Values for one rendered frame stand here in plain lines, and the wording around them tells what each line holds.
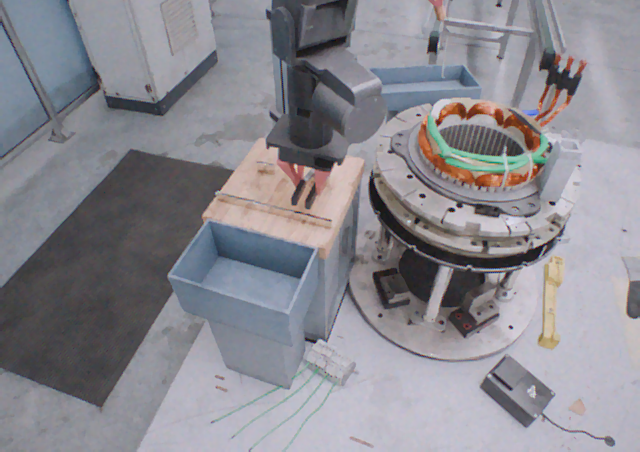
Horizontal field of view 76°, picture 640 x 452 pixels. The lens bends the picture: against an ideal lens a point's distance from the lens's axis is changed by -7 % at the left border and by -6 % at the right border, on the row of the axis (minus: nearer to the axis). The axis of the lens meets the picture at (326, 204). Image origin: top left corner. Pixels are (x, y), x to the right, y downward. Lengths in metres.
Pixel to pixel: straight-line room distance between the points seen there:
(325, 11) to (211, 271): 0.41
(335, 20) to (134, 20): 2.30
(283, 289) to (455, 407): 0.36
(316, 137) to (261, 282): 0.24
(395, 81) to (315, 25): 0.58
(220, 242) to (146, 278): 1.34
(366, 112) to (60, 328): 1.72
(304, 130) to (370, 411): 0.48
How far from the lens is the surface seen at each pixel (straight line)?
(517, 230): 0.61
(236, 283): 0.66
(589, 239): 1.14
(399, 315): 0.84
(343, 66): 0.46
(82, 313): 2.01
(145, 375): 1.77
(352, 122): 0.44
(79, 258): 2.20
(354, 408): 0.78
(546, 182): 0.65
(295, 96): 0.50
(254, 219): 0.62
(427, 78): 1.04
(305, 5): 0.43
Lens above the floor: 1.51
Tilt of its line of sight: 45 degrees down
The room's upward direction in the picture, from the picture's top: straight up
